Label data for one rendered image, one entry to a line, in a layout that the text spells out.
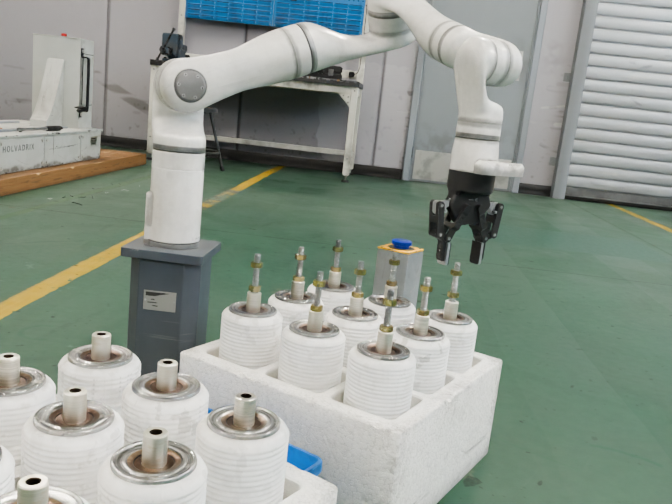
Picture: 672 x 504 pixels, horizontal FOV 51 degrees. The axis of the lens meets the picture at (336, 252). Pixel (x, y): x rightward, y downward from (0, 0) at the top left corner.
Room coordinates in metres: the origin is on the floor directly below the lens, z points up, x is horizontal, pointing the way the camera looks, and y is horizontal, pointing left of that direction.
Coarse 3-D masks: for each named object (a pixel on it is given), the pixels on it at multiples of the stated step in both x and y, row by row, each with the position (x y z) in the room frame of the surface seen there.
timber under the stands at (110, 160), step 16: (96, 160) 4.38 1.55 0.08; (112, 160) 4.51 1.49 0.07; (128, 160) 4.79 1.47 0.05; (144, 160) 5.12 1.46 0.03; (0, 176) 3.29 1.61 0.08; (16, 176) 3.35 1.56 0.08; (32, 176) 3.49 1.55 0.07; (48, 176) 3.65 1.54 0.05; (64, 176) 3.84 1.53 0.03; (80, 176) 4.04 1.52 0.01; (0, 192) 3.19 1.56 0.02; (16, 192) 3.34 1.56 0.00
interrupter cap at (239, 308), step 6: (234, 306) 1.07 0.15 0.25; (240, 306) 1.07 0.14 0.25; (264, 306) 1.08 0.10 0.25; (270, 306) 1.09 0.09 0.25; (234, 312) 1.04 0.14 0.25; (240, 312) 1.04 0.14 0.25; (246, 312) 1.04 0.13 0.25; (258, 312) 1.06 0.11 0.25; (264, 312) 1.05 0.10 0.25; (270, 312) 1.06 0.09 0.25; (276, 312) 1.06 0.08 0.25
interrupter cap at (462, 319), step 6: (432, 312) 1.16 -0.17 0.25; (438, 312) 1.16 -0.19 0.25; (432, 318) 1.12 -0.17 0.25; (438, 318) 1.12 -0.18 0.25; (456, 318) 1.15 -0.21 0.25; (462, 318) 1.14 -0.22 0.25; (468, 318) 1.14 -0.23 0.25; (450, 324) 1.10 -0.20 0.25; (456, 324) 1.11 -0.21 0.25; (462, 324) 1.11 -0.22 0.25; (468, 324) 1.12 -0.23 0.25
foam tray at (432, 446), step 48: (240, 384) 0.97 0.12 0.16; (288, 384) 0.96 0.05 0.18; (480, 384) 1.08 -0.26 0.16; (336, 432) 0.88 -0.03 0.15; (384, 432) 0.85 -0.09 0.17; (432, 432) 0.93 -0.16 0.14; (480, 432) 1.12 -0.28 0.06; (336, 480) 0.88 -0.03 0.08; (384, 480) 0.84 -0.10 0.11; (432, 480) 0.95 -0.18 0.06
